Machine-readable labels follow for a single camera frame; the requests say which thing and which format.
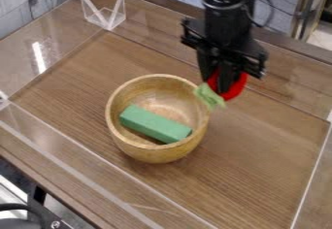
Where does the wooden table leg background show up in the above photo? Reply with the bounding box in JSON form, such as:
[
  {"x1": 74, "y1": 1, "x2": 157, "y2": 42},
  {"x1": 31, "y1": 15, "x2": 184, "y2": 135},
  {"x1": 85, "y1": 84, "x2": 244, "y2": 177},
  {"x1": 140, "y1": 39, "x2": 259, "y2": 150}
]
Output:
[{"x1": 291, "y1": 0, "x2": 327, "y2": 42}]

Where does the green rectangular block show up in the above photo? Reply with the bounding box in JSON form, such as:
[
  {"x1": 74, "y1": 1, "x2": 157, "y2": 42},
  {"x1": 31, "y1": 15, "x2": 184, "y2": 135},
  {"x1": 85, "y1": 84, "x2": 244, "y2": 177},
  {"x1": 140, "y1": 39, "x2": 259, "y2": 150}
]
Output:
[{"x1": 120, "y1": 105, "x2": 192, "y2": 144}]

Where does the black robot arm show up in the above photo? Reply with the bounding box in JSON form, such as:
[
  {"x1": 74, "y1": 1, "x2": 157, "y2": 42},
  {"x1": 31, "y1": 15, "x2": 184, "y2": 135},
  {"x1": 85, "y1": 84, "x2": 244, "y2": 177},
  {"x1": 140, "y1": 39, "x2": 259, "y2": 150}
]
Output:
[{"x1": 183, "y1": 0, "x2": 271, "y2": 100}]

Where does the wooden bowl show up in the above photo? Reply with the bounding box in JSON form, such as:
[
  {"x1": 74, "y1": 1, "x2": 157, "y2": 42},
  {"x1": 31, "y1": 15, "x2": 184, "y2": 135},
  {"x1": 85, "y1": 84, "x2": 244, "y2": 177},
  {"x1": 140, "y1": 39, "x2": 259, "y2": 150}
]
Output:
[{"x1": 105, "y1": 74, "x2": 211, "y2": 163}]

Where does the black cable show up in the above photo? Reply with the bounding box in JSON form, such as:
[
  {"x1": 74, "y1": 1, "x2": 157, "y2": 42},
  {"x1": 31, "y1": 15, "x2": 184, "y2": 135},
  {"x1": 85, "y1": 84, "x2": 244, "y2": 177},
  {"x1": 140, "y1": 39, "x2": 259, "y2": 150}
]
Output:
[{"x1": 0, "y1": 202, "x2": 31, "y2": 229}]

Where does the black table frame bracket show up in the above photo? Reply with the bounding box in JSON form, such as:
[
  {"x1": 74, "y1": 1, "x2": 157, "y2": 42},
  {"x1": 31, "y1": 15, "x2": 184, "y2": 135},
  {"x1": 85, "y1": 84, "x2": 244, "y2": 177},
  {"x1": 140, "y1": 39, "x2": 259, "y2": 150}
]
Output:
[{"x1": 27, "y1": 186, "x2": 74, "y2": 229}]

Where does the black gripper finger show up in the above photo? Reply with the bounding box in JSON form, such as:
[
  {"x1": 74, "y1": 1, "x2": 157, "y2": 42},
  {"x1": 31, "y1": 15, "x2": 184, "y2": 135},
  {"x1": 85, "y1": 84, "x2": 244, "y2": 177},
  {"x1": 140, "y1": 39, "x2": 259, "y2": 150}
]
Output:
[
  {"x1": 197, "y1": 49, "x2": 219, "y2": 82},
  {"x1": 217, "y1": 61, "x2": 240, "y2": 94}
]

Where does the red plush fruit green leaf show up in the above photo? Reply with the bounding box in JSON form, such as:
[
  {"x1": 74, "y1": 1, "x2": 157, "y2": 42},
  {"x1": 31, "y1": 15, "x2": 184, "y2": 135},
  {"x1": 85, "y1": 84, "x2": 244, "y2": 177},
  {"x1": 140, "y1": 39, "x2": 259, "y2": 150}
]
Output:
[{"x1": 193, "y1": 70, "x2": 248, "y2": 111}]

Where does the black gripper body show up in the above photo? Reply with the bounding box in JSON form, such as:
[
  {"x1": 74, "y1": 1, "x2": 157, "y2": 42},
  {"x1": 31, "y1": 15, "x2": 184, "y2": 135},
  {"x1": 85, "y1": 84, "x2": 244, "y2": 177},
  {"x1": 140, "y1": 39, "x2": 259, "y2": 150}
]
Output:
[{"x1": 183, "y1": 0, "x2": 270, "y2": 79}]

